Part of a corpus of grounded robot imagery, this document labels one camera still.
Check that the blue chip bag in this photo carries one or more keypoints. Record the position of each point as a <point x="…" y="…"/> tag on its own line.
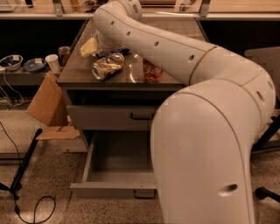
<point x="122" y="50"/>

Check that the white paper cup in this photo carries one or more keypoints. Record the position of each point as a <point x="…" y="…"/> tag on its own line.
<point x="53" y="62"/>

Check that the grey drawer cabinet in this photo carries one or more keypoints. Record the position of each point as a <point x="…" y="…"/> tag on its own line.
<point x="126" y="87"/>

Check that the brown cardboard box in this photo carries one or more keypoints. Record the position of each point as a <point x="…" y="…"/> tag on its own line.
<point x="48" y="107"/>

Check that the open grey lower drawer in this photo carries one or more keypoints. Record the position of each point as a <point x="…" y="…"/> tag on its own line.
<point x="118" y="166"/>

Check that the white bowl on shelf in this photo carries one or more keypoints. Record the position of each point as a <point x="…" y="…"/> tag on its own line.
<point x="12" y="62"/>

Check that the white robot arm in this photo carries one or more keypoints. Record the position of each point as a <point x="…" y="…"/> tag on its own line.
<point x="201" y="136"/>

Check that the black stand leg left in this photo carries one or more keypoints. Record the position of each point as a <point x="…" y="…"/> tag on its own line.
<point x="16" y="183"/>

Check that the blue bowl on shelf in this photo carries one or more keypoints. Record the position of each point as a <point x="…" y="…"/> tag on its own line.
<point x="35" y="65"/>

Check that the red soda can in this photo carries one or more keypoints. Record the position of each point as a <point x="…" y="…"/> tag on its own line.
<point x="151" y="73"/>

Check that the grey top drawer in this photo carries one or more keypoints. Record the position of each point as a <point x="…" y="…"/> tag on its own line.
<point x="102" y="116"/>

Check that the glass jar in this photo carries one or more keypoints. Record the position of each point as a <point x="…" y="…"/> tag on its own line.
<point x="64" y="53"/>

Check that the black caster foot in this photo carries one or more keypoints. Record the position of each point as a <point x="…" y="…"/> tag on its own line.
<point x="261" y="193"/>

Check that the crushed gold can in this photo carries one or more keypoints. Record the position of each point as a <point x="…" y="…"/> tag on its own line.
<point x="104" y="67"/>

